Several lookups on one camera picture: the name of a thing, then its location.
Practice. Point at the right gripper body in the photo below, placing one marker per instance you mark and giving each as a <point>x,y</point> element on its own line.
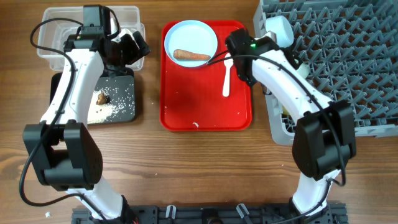
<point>290,60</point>

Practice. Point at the yellow plastic cup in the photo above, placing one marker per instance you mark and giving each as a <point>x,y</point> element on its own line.
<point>284,111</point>

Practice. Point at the white plastic spoon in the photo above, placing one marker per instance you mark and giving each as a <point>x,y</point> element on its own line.
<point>227,79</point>

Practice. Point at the large light blue plate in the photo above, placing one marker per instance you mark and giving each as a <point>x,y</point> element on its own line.
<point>191,36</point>

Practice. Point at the orange carrot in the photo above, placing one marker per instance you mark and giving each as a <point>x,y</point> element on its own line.
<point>180,54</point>

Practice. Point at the brown food scrap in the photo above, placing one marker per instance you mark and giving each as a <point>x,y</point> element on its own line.
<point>102,99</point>

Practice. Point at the white rice pile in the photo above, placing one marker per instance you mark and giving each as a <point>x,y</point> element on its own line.
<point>121,108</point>

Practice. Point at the green bowl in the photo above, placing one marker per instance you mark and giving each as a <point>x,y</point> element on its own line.
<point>303,70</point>

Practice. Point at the light blue rice bowl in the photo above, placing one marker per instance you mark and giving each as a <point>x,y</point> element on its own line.
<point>282,29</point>

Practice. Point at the white tissue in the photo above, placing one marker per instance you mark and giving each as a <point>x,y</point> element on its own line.
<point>125,32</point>

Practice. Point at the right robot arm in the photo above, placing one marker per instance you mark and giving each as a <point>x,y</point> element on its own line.
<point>324,138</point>

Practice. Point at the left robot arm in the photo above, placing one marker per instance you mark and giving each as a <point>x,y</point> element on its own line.
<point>61,150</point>

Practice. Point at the grey dishwasher rack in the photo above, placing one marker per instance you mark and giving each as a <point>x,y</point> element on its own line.
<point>351,50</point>

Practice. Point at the red serving tray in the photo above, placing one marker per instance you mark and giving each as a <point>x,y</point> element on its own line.
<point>191,99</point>

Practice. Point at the black plastic tray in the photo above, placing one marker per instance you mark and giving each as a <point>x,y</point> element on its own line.
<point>120,78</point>

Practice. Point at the clear plastic bin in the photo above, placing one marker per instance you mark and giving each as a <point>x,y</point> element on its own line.
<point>54,34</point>

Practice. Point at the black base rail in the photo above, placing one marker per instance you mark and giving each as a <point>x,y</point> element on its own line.
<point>334,213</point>

